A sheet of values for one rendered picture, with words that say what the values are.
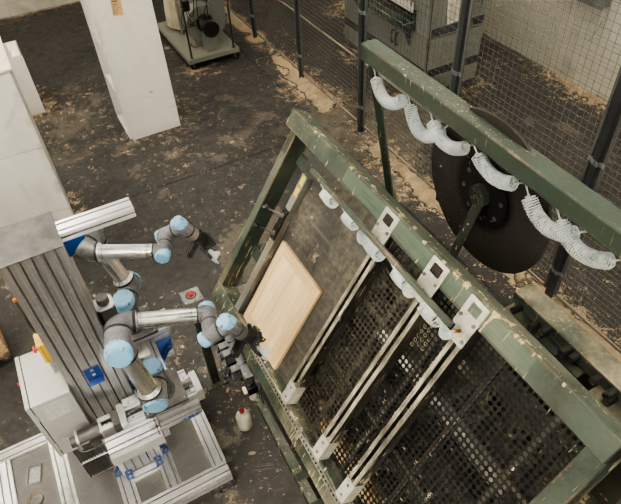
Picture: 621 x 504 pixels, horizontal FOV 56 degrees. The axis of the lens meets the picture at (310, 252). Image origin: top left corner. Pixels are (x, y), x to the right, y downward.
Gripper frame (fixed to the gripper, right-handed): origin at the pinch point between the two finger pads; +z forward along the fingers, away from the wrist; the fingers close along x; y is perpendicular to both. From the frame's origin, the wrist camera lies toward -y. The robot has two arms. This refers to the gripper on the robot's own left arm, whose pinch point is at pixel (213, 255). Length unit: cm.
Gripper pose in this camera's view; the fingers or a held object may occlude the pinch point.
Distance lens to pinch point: 324.2
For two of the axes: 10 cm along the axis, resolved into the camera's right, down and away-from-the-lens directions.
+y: 7.7, -6.4, -0.7
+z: 4.6, 4.6, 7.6
